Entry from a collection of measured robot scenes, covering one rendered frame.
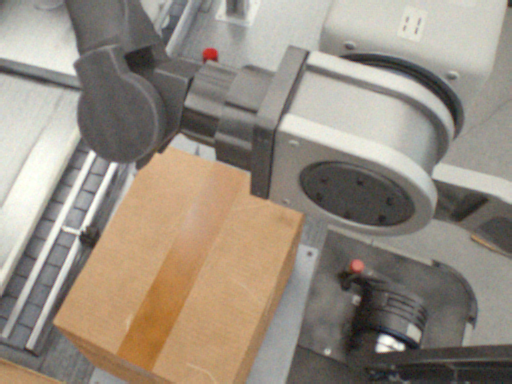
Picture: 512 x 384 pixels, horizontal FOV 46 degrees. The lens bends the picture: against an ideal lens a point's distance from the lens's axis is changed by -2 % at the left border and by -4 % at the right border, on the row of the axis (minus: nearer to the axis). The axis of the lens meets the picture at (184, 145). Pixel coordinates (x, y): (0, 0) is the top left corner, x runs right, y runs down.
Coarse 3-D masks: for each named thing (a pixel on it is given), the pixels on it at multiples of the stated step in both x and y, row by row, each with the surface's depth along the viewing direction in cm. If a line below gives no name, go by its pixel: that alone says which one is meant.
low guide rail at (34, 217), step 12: (72, 144) 115; (60, 156) 114; (60, 168) 113; (48, 180) 112; (48, 192) 111; (36, 204) 109; (36, 216) 108; (24, 228) 107; (24, 240) 106; (12, 252) 104; (12, 264) 104; (0, 276) 102; (0, 288) 102
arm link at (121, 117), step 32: (64, 0) 52; (96, 0) 51; (128, 0) 52; (96, 32) 51; (128, 32) 51; (96, 64) 50; (128, 64) 57; (96, 96) 50; (128, 96) 49; (96, 128) 51; (128, 128) 50; (160, 128) 50; (128, 160) 51
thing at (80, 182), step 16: (160, 16) 125; (80, 176) 106; (80, 192) 106; (64, 208) 103; (64, 224) 103; (48, 240) 100; (48, 256) 99; (32, 272) 97; (32, 288) 96; (16, 320) 94
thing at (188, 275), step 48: (144, 192) 86; (192, 192) 85; (240, 192) 85; (144, 240) 82; (192, 240) 81; (240, 240) 81; (288, 240) 80; (96, 288) 79; (144, 288) 78; (192, 288) 78; (240, 288) 77; (96, 336) 75; (144, 336) 75; (192, 336) 75; (240, 336) 74
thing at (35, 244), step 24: (72, 168) 117; (96, 168) 116; (96, 192) 114; (48, 216) 112; (72, 216) 111; (72, 240) 109; (24, 264) 107; (48, 264) 107; (48, 288) 104; (0, 312) 103; (24, 312) 102; (0, 336) 100; (24, 336) 100
